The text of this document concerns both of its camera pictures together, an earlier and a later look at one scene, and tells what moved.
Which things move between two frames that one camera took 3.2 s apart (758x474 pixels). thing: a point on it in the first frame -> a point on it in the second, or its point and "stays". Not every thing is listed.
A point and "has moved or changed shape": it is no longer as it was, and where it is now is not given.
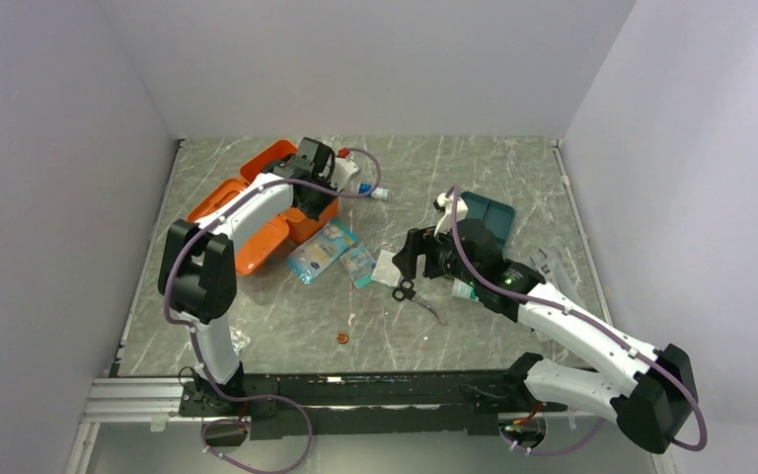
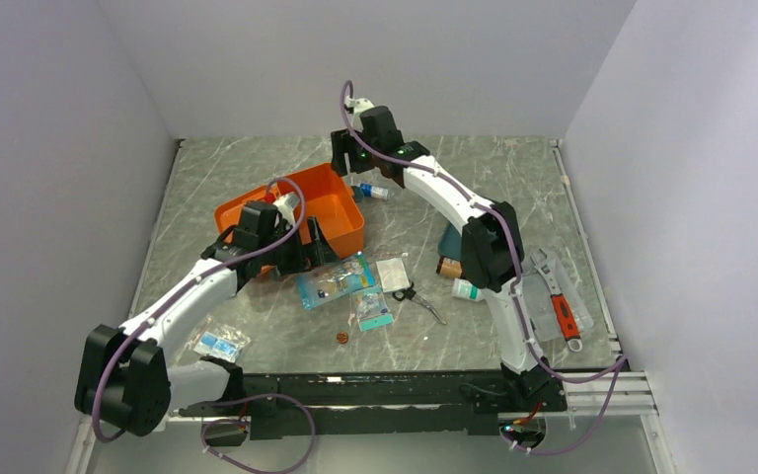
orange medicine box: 260,248 has moved or changed shape
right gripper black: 415,245 -> 340,142
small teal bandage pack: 359,264 -> 372,310
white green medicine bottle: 463,290 stays
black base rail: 330,405 stays
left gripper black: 317,211 -> 319,253
